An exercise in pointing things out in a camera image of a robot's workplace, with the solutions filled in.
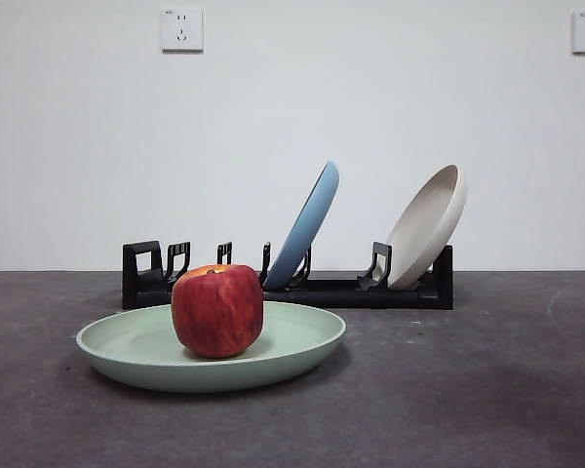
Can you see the green plate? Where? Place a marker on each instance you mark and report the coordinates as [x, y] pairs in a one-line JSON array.
[[127, 346]]

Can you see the red apple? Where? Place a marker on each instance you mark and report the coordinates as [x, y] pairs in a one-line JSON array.
[[217, 312]]

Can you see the blue plate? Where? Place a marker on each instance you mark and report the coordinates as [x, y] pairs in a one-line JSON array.
[[304, 224]]

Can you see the black plate rack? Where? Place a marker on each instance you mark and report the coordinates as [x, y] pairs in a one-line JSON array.
[[351, 295]]

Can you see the beige plate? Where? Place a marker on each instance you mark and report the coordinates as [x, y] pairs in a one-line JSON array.
[[429, 219]]

